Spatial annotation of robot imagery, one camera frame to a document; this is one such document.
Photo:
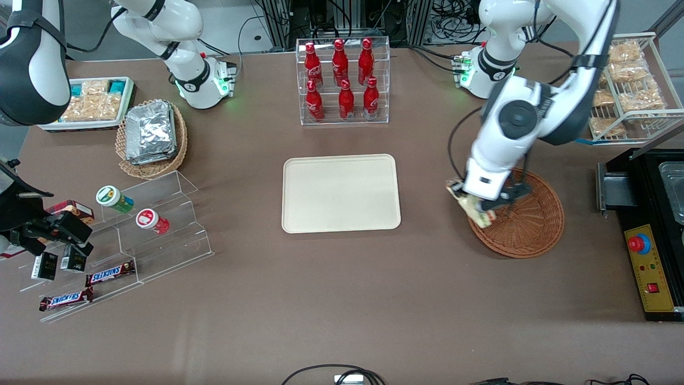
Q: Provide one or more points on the red-brown chocolate box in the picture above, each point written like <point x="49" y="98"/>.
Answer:
<point x="75" y="207"/>

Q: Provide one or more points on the beige plastic tray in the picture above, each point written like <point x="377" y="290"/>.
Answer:
<point x="342" y="195"/>

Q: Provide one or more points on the Snickers chocolate bar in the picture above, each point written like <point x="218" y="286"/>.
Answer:
<point x="109" y="274"/>
<point x="65" y="300"/>

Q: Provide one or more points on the clear acrylic stepped stand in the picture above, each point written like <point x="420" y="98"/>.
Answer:
<point x="160" y="256"/>

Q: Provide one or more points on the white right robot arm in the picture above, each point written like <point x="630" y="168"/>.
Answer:
<point x="32" y="59"/>

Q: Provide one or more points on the teal snack packet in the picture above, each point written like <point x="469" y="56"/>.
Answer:
<point x="117" y="85"/>
<point x="76" y="89"/>

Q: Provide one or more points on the black machine with yellow panel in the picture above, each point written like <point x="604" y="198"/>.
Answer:
<point x="654" y="278"/>

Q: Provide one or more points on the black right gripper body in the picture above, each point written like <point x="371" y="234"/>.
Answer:
<point x="22" y="210"/>

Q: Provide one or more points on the small white device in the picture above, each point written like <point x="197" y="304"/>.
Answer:
<point x="348" y="379"/>

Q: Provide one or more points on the clear plastic container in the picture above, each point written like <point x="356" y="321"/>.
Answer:
<point x="672" y="187"/>

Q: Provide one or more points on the green can with white lid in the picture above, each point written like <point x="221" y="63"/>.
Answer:
<point x="113" y="198"/>

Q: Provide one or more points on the small black box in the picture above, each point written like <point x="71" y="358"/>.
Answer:
<point x="74" y="263"/>
<point x="44" y="266"/>

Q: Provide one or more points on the clear acrylic bottle rack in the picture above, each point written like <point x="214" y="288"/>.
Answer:
<point x="382" y="80"/>

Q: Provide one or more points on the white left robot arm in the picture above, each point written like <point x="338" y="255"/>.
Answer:
<point x="529" y="107"/>

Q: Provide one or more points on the clear bag of tan snacks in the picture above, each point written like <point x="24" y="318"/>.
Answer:
<point x="606" y="126"/>
<point x="604" y="98"/>
<point x="625" y="52"/>
<point x="641" y="97"/>
<point x="629" y="71"/>

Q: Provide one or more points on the silver foil packet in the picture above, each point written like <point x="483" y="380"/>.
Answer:
<point x="149" y="128"/>
<point x="160" y="159"/>

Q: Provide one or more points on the tan cracker snack pack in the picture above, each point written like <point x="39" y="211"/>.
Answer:
<point x="80" y="109"/>
<point x="109" y="107"/>
<point x="95" y="87"/>

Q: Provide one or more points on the triangle sandwich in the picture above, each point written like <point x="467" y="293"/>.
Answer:
<point x="477" y="214"/>

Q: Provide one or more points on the round brown wicker basket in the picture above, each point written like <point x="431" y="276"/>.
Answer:
<point x="529" y="230"/>

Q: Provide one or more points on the white rectangular snack tray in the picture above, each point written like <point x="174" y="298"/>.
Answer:
<point x="53" y="126"/>

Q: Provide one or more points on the red can with white lid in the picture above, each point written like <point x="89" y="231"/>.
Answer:
<point x="152" y="222"/>

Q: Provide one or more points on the red cola bottle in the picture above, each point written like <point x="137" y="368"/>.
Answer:
<point x="340" y="63"/>
<point x="346" y="101"/>
<point x="315" y="102"/>
<point x="371" y="100"/>
<point x="366" y="61"/>
<point x="312" y="67"/>

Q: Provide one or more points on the brown table mat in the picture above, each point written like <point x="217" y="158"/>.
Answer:
<point x="342" y="299"/>

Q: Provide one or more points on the oval tan wicker basket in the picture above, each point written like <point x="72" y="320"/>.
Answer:
<point x="155" y="170"/>

